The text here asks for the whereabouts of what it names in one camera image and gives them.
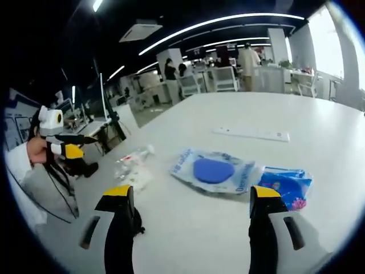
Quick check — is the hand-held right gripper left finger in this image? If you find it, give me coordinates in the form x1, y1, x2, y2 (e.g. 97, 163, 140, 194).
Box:
76, 184, 135, 274

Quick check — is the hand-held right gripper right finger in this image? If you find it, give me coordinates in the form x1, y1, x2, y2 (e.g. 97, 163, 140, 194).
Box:
248, 185, 331, 274

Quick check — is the blue printed packet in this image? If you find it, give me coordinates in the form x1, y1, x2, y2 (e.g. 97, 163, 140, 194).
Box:
257, 166, 314, 212

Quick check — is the clear plastic bottle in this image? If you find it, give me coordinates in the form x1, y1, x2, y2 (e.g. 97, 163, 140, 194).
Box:
113, 144, 156, 183

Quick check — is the clear packet with blue pad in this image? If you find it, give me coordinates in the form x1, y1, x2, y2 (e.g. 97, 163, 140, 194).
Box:
169, 147, 257, 195

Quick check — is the person's left hand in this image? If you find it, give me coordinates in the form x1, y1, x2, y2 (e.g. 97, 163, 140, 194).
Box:
28, 136, 48, 164

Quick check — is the white office desk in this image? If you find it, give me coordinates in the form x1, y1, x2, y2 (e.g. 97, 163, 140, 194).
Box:
68, 119, 128, 156

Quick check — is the white table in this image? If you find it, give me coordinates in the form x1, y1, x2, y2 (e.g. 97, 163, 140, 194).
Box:
47, 91, 365, 274

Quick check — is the ceiling air conditioner unit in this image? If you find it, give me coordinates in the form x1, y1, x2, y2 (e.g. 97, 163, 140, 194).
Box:
119, 19, 163, 43

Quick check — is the white office chair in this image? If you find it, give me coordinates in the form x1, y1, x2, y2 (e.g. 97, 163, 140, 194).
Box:
212, 67, 240, 92
177, 75, 202, 98

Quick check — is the long ceiling light strip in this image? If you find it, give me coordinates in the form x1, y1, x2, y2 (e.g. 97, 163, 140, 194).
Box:
138, 13, 306, 57

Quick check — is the blue and white wall poster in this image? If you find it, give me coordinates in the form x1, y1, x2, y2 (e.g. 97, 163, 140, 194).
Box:
4, 88, 40, 151

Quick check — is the black hanging cable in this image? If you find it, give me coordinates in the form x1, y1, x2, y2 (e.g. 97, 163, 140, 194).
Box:
45, 164, 78, 219

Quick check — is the white table cable cover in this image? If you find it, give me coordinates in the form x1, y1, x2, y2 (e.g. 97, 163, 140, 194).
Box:
212, 126, 290, 143

